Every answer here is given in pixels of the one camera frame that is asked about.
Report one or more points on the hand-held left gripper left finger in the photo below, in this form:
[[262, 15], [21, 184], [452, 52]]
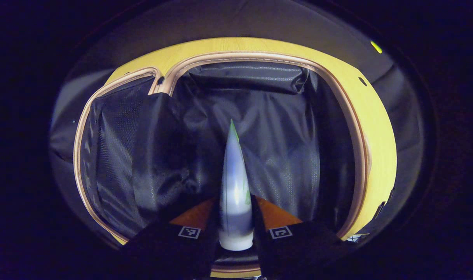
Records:
[[182, 249]]

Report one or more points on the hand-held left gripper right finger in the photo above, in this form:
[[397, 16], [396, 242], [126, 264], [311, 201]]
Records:
[[290, 249]]

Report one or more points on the pink scalloped suitcase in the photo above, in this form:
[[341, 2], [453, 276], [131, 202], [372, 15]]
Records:
[[283, 128]]

